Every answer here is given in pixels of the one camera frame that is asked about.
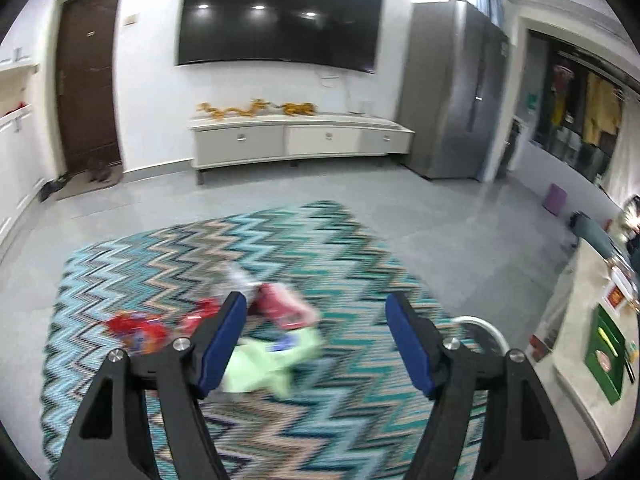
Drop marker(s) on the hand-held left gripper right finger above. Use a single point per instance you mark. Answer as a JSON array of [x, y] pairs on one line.
[[410, 345]]

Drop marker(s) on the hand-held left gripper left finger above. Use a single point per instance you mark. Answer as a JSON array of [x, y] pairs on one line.
[[222, 345]]

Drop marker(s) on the small red wrapper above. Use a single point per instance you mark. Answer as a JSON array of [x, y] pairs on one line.
[[200, 312]]

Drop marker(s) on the light green cloth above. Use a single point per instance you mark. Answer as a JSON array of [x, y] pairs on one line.
[[265, 365]]

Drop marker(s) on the clear plastic wrapper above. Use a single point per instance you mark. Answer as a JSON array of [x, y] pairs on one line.
[[240, 280]]

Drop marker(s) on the teal zigzag patterned rug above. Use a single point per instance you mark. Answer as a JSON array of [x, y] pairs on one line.
[[310, 260]]

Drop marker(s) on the beige stone table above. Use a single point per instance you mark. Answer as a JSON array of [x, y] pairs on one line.
[[575, 360]]

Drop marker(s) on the green box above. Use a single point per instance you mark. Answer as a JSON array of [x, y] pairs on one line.
[[607, 360]]

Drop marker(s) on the brown door mat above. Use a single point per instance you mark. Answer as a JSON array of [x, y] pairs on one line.
[[80, 187]]

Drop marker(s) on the red and white card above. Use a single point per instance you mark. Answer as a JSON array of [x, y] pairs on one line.
[[617, 292]]

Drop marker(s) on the pair of brown shoes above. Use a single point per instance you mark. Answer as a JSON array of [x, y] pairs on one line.
[[99, 170]]

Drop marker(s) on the dark teal chair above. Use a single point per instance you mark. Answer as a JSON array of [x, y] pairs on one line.
[[592, 232]]

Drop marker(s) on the white low television cabinet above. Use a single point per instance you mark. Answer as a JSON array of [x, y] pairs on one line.
[[300, 140]]

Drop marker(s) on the pair of black shoes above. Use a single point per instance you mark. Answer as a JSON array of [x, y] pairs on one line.
[[51, 190]]

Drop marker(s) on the long golden dragon ornament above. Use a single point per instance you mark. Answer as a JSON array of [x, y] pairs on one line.
[[235, 109]]

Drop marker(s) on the short golden ornament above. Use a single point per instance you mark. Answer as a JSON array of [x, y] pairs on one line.
[[299, 108]]

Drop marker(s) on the grey double-door refrigerator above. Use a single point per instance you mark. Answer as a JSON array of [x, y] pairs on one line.
[[445, 95]]

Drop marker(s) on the white lower shoe cabinet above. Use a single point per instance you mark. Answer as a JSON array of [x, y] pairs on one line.
[[20, 175]]

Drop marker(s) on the dark brown entrance door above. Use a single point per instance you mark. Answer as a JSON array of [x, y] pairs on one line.
[[90, 85]]

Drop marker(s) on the hanging yellow clothes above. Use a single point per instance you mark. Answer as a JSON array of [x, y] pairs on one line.
[[602, 110]]

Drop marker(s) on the red item on cabinet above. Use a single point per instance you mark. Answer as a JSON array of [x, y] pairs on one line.
[[16, 108]]

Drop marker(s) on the blue curtain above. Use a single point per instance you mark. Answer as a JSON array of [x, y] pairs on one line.
[[486, 6]]

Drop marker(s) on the teal wall sign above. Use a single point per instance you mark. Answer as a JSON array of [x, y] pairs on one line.
[[531, 100]]

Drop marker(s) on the large black wall television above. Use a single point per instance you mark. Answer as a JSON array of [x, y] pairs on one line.
[[280, 15]]

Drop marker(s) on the wall light switch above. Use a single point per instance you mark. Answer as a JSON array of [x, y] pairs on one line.
[[130, 19]]

